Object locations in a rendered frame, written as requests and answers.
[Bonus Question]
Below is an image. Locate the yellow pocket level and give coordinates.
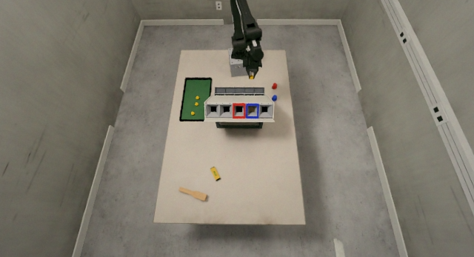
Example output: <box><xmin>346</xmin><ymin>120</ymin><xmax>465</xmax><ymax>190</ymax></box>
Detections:
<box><xmin>210</xmin><ymin>167</ymin><xmax>220</xmax><ymax>181</ymax></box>

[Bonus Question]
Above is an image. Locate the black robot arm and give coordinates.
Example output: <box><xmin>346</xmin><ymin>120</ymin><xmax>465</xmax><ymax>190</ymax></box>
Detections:
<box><xmin>230</xmin><ymin>0</ymin><xmax>264</xmax><ymax>73</ymax></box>

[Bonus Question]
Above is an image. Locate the green tray with black rim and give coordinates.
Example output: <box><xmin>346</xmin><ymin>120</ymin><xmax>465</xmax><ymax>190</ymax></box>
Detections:
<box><xmin>179</xmin><ymin>78</ymin><xmax>212</xmax><ymax>121</ymax></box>

